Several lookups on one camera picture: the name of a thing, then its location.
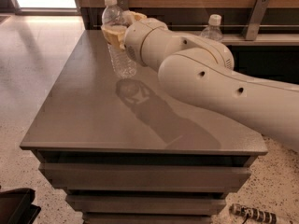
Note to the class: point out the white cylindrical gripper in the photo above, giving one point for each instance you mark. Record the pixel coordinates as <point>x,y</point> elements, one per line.
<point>133,41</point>

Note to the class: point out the labelled upright water bottle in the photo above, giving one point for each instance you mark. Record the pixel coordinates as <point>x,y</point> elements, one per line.
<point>213,30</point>

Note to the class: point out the grey drawer cabinet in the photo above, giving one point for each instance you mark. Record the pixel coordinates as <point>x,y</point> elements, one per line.
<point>124,152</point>

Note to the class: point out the right metal wall bracket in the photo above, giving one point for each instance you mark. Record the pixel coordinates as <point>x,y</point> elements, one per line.
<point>252,28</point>

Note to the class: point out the left metal wall bracket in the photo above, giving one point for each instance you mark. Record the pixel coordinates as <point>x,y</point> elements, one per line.
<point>123,4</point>

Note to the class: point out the clear crinkled water bottle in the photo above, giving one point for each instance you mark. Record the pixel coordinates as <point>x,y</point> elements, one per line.
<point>122,65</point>

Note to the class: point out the black object at floor corner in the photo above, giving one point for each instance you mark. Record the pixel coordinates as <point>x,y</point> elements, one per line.
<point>16,206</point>

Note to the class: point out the metal wall bracket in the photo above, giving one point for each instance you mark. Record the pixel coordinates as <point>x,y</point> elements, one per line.
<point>123,4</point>
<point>252,28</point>

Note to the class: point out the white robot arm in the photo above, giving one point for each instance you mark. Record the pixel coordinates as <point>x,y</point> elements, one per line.
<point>200,72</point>

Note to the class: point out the grey side shelf counter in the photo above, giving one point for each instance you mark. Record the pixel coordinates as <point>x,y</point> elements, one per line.
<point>262,40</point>

